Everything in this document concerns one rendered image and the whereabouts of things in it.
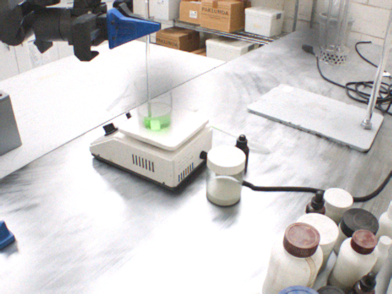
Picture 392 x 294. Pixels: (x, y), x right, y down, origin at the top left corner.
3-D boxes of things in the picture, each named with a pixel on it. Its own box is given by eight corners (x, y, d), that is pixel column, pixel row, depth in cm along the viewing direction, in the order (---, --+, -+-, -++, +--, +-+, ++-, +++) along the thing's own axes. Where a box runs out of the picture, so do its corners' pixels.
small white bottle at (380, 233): (385, 253, 48) (405, 214, 43) (367, 244, 49) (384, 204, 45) (391, 241, 50) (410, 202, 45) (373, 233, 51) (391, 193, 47)
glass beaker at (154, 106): (155, 113, 65) (153, 70, 61) (181, 124, 62) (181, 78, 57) (126, 128, 61) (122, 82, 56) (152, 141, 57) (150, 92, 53)
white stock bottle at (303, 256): (252, 297, 42) (265, 240, 36) (274, 267, 47) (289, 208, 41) (295, 320, 39) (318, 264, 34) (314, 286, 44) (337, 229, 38)
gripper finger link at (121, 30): (108, 50, 51) (106, 11, 48) (117, 43, 54) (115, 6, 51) (153, 52, 50) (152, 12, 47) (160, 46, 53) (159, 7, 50)
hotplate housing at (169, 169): (89, 157, 68) (82, 120, 63) (131, 128, 77) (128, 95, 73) (185, 199, 58) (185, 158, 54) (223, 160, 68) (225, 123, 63)
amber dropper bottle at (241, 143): (241, 174, 64) (244, 141, 60) (228, 167, 66) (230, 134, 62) (250, 166, 66) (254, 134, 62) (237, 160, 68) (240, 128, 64)
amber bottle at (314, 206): (322, 231, 52) (335, 192, 48) (310, 241, 50) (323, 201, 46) (307, 221, 54) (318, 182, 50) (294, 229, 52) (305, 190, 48)
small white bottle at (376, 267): (382, 271, 45) (397, 242, 42) (371, 278, 44) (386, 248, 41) (370, 260, 47) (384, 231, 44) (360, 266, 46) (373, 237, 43)
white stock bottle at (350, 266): (356, 302, 41) (378, 259, 37) (323, 286, 44) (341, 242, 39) (365, 276, 44) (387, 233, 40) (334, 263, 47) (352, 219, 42)
